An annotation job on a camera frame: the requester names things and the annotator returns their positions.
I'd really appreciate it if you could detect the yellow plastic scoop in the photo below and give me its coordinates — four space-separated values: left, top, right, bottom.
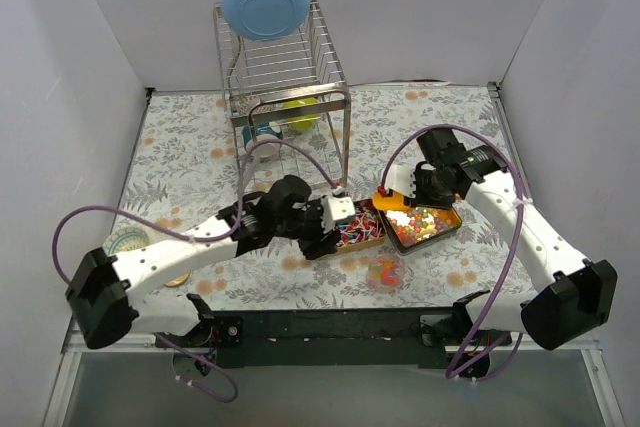
372 191 457 211

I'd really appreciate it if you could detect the blue and white mug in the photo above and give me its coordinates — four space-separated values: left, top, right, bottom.
241 122 283 159

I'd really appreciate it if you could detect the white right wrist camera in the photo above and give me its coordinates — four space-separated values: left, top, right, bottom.
376 163 416 198

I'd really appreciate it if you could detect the aluminium table edge rail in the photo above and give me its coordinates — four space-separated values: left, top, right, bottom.
44 334 625 426

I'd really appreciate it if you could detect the clear plastic jar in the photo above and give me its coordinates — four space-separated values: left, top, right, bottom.
366 253 405 293

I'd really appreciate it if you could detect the steel wire dish rack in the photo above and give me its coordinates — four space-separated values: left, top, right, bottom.
213 0 352 188

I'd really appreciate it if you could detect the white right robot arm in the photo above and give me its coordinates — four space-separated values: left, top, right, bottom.
417 126 618 350

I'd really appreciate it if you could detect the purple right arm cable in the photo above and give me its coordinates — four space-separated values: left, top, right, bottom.
379 124 531 381

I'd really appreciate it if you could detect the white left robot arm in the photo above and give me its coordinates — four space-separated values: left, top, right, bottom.
66 175 355 350

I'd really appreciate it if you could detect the blue plate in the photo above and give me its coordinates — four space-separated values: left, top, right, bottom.
220 0 311 41

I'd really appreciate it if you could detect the green bowl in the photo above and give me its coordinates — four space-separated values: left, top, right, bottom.
280 97 321 133

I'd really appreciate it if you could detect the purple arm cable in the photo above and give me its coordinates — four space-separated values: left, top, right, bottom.
379 124 531 381
52 139 346 403

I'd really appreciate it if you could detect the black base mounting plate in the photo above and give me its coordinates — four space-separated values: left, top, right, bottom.
154 310 514 371

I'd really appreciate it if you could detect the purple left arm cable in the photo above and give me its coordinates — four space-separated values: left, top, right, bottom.
52 139 346 403

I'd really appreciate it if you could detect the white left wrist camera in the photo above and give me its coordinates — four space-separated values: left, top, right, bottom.
320 186 356 233

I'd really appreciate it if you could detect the gold round jar lid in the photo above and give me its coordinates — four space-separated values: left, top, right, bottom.
163 272 191 288

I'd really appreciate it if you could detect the square tin of star candies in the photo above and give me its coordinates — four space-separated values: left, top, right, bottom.
380 207 462 255

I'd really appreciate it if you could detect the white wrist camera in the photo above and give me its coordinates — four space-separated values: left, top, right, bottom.
376 163 416 198
320 186 356 233

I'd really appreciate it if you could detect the gold tin of small items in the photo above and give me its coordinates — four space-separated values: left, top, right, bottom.
336 199 386 254

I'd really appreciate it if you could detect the patterned ceramic bowl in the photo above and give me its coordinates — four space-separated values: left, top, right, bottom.
103 226 150 256

